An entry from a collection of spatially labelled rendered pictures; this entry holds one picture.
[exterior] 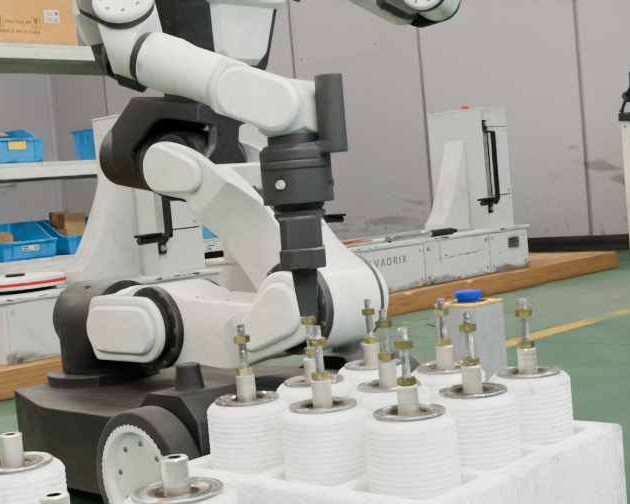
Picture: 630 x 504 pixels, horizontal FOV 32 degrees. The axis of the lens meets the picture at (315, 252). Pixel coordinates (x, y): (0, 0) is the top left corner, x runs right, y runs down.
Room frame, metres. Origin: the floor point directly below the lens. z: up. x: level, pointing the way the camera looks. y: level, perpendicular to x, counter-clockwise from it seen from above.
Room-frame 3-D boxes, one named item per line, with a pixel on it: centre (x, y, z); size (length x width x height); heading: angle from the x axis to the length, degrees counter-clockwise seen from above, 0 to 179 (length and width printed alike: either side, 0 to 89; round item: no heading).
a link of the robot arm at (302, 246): (1.37, 0.02, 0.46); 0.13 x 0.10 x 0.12; 179
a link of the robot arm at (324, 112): (1.38, 0.00, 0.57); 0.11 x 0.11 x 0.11; 68
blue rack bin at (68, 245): (6.64, 1.45, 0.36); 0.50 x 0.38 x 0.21; 47
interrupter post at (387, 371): (1.30, -0.07, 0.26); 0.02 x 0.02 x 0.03
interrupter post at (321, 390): (1.21, 0.01, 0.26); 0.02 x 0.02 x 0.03
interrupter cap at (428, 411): (1.13, -0.08, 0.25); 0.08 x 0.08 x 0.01
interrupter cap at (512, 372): (1.31, -0.24, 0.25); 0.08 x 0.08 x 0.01
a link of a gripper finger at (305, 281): (1.36, 0.01, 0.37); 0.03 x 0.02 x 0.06; 89
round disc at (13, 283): (3.40, 0.92, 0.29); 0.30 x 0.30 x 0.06
